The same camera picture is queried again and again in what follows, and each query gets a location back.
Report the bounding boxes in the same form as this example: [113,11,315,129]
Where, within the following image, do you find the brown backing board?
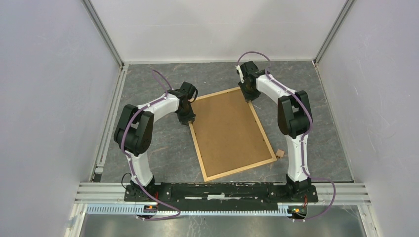
[192,89,274,178]

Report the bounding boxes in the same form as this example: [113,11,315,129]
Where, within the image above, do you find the wooden picture frame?
[188,86,278,183]

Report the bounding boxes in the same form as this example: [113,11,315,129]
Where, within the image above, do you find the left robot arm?
[114,82,198,201]

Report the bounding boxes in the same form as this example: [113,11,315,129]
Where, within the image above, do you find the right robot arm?
[235,61,313,201]

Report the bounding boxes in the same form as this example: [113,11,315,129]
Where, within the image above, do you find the small brown cube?
[275,149,285,159]

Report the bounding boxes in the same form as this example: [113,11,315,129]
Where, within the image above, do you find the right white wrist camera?
[235,65,245,83]

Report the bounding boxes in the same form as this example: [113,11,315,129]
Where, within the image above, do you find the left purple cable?
[120,70,181,221]

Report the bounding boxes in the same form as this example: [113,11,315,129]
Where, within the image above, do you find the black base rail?
[124,182,319,211]

